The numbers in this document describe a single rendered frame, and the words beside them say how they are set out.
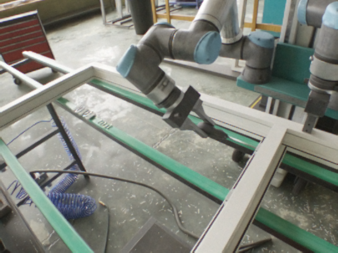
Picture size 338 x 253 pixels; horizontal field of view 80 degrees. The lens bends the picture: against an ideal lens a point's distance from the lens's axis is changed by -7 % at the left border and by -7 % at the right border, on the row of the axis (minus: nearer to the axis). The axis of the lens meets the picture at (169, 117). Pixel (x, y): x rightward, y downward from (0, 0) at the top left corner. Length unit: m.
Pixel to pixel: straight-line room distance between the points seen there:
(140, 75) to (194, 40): 0.17
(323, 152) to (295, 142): 0.08
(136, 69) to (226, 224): 0.43
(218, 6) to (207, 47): 0.15
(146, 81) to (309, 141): 0.52
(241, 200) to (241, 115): 0.34
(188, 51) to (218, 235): 0.45
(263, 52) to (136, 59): 0.88
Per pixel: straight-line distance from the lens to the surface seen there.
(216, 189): 0.64
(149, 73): 0.60
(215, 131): 0.70
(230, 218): 0.52
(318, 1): 0.76
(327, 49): 0.60
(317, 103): 0.64
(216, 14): 0.67
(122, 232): 1.59
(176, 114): 0.61
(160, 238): 0.88
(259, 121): 0.77
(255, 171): 0.60
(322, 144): 0.76
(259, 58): 1.35
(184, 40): 0.61
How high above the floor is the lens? 1.40
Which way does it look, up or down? 38 degrees down
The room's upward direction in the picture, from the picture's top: 7 degrees counter-clockwise
